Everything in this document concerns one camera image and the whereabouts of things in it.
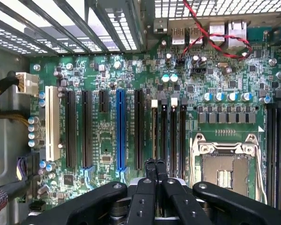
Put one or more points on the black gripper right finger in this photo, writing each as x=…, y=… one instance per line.
x=236, y=206

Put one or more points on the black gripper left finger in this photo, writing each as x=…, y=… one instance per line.
x=96, y=204

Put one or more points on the RAM slot with black latch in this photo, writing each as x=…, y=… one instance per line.
x=182, y=136
x=164, y=131
x=270, y=152

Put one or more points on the RAM slot with white latch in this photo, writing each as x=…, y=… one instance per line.
x=174, y=136
x=154, y=131

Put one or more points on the CPU socket locking lever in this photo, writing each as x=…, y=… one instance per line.
x=260, y=168

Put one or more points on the metal CPU socket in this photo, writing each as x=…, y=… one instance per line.
x=224, y=152

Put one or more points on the green motherboard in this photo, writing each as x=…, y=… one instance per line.
x=103, y=131

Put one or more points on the long black expansion slot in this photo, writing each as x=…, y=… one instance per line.
x=71, y=129
x=86, y=129
x=139, y=129

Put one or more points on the blue expansion slot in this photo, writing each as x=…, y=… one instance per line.
x=121, y=129

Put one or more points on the white expansion slot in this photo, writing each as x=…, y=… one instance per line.
x=52, y=122

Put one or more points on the short black expansion slot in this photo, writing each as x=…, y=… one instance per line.
x=103, y=100

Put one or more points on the grey metal PC case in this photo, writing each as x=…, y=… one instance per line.
x=4, y=140

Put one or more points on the white power connector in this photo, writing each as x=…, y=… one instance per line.
x=25, y=82

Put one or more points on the silver ethernet port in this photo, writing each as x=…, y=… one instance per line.
x=236, y=35

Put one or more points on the silver rear port block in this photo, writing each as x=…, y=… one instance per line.
x=217, y=32

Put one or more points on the silver USB port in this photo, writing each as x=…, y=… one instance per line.
x=194, y=35
x=178, y=35

